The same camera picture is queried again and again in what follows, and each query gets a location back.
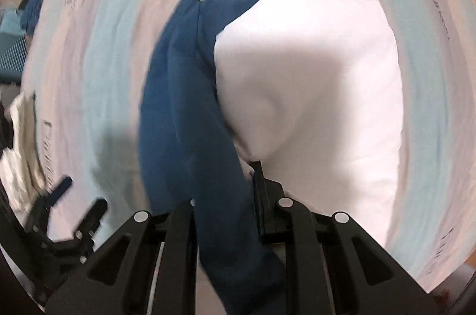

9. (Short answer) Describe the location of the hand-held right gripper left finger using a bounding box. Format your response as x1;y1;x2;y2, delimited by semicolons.
45;199;198;315

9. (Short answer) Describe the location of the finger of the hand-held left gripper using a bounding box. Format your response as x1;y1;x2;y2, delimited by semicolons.
25;176;74;226
70;198;109;257

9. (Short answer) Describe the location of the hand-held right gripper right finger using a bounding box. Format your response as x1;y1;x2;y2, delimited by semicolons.
251;159;441;315

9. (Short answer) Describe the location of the white and blue jacket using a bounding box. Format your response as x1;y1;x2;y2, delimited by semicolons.
139;0;405;315

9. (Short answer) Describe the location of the dark blue clothes pile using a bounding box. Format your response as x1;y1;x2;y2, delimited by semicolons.
19;0;51;37

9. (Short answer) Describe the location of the white crumpled cloth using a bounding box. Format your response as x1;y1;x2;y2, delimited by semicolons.
0;94;51;211

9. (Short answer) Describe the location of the black clothing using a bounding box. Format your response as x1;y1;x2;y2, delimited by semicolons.
0;101;16;154

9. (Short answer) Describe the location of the striped bed sheet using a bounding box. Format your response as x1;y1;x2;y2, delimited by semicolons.
18;0;476;304

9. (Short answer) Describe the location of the teal ribbed suitcase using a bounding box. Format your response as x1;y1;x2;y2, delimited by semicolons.
0;33;29;84

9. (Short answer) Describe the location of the light blue cloth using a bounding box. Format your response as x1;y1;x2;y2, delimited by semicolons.
0;10;27;37

